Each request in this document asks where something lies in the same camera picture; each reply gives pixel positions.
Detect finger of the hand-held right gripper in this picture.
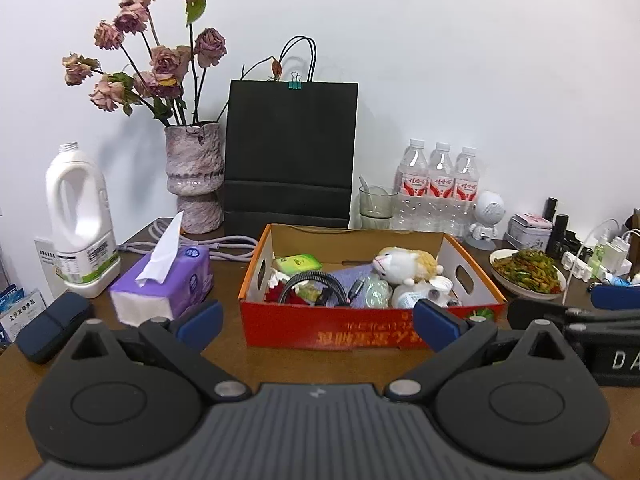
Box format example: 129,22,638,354
507,299,640,333
590,284,640,311

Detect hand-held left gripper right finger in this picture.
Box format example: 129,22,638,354
384,299,574,403

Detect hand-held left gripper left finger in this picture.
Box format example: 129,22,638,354
70,299,251,403

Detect white plastic bottle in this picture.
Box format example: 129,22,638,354
390,282,441,309

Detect white plush sheep toy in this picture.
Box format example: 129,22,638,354
372,246,445,286

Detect clear plastic wrap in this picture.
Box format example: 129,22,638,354
362,275,391,308

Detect red rose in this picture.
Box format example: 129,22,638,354
263,285,306,305

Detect red cardboard box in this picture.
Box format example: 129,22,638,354
237,224,508,350

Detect purple knit pouch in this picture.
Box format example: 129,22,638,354
325,266,381,308

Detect green tissue packet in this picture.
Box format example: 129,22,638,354
272,254,322,275

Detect grey braided cable coil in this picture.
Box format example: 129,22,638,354
277,271,366,307

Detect white charger plug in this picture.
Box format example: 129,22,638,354
587,230,633,281

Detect plate of green vegetables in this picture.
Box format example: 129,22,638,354
489,247,567,301

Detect purple tissue pack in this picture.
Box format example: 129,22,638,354
109,211,214,326

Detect white power strip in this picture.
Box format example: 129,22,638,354
561,250,591,281

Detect small printed tin box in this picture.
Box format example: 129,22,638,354
504,213,553,251

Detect white round robot speaker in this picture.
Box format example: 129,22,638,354
467,191,506,251

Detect clear glass cup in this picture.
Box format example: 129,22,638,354
358,176,399,231

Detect clear water bottle red label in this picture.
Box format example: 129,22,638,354
427,142,455,233
452,146,481,238
395,139,430,231

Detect white plastic milk jug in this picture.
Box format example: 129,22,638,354
45,142,122,298

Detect dark blue glasses case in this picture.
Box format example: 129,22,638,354
14,291,93,365

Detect blue white packets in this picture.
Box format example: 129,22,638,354
0,284,47,345

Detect black paper bag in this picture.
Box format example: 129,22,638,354
222,36,359,231

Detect dried pink rose bouquet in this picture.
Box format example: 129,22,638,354
61,0,283,128

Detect white wall box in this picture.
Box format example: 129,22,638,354
34,235,71,301

